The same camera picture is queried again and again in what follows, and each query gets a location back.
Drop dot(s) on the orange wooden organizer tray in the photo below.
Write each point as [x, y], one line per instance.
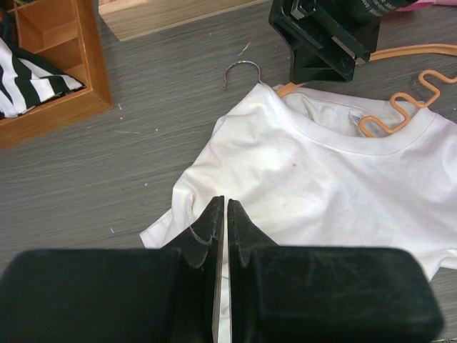
[64, 36]

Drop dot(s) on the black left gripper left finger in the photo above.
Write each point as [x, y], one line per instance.
[171, 294]

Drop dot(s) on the orange hanger with metal hook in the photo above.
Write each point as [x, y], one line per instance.
[410, 96]

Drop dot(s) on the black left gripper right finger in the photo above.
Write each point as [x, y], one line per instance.
[324, 294]

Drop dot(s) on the black white striped shirt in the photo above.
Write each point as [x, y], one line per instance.
[28, 80]

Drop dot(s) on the wooden clothes rack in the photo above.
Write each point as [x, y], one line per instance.
[130, 19]

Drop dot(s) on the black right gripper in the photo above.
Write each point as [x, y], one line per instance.
[328, 38]

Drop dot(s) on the white t shirt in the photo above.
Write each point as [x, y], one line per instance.
[306, 175]

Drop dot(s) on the pink t shirt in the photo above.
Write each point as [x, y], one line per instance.
[421, 4]

